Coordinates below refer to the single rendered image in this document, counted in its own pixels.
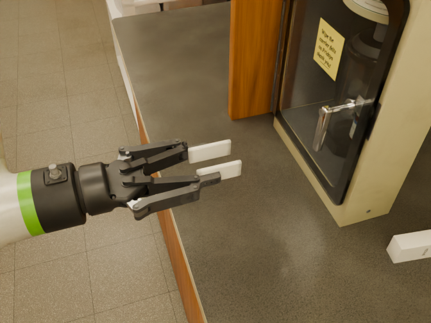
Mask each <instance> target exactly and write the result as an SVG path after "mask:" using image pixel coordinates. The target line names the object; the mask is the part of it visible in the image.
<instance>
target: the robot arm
mask: <svg viewBox="0 0 431 323"><path fill-rule="evenodd" d="M173 146H174V147H173ZM118 150H119V156H118V159H117V160H114V161H113V162H112V163H109V164H104V163H103V162H101V161H99V162H96V163H91V164H87V165H82V166H80V167H79V168H78V170H77V171H76V168H75V166H74V164H73V163H71V162H68V163H62V164H58V165H55V164H50V166H48V167H44V168H40V169H34V170H29V171H25V172H20V173H16V174H13V173H11V172H9V170H8V167H7V164H6V159H5V154H4V146H3V137H2V131H1V119H0V249H1V248H3V247H5V246H7V245H10V244H13V243H15V242H18V241H21V240H24V239H27V238H31V237H34V236H39V235H43V234H46V233H51V232H54V231H59V230H63V229H67V228H72V227H75V226H80V225H83V224H85V223H86V221H87V215H86V213H88V214H89V215H91V216H95V215H100V214H103V213H108V212H111V211H113V210H114V208H117V207H122V208H129V209H130V210H131V211H132V212H133V214H134V218H135V220H142V219H143V218H145V217H147V216H148V215H150V214H151V213H156V212H158V211H162V210H166V209H169V208H174V207H177V206H181V205H184V204H188V203H192V202H194V201H198V200H199V193H200V190H201V188H203V187H206V186H211V185H216V184H219V183H220V182H221V180H222V179H228V178H232V177H235V176H240V175H241V166H242V162H241V161H240V160H236V161H231V162H228V163H223V164H219V165H214V166H211V167H206V168H202V169H198V170H197V171H196V174H194V175H185V176H168V177H159V178H154V177H152V176H151V174H153V173H156V172H158V171H160V170H163V169H166V168H168V167H171V166H173V165H176V164H178V163H181V162H184V161H186V160H188V161H189V163H196V162H201V161H204V160H209V159H213V158H218V157H222V156H227V155H230V151H231V141H230V139H229V140H223V141H220V142H214V143H211V144H207V143H201V144H196V145H190V146H188V143H187V142H182V143H181V140H180V139H179V138H174V139H170V140H164V141H160V142H153V143H150V144H143V145H136V146H125V145H122V146H120V147H119V148H118ZM141 197H145V198H144V199H141Z"/></svg>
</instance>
